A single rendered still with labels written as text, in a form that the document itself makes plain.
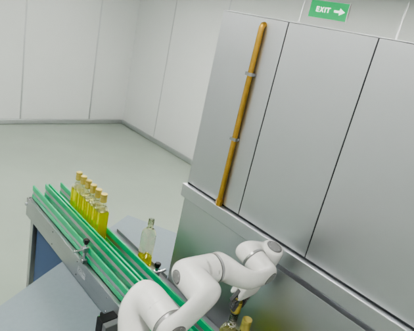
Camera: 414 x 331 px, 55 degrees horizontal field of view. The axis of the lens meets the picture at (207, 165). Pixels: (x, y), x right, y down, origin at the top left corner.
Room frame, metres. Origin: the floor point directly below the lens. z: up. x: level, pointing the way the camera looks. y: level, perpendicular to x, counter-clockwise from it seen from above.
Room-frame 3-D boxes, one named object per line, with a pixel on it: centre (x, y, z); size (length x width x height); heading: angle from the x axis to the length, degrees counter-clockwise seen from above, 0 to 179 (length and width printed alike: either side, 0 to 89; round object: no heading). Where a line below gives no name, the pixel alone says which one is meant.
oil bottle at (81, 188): (1.98, 0.64, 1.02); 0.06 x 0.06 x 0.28; 46
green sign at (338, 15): (4.76, -0.93, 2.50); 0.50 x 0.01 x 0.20; 46
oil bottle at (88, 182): (1.94, 0.60, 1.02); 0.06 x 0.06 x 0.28; 46
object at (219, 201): (1.48, -0.08, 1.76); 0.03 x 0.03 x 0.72; 46
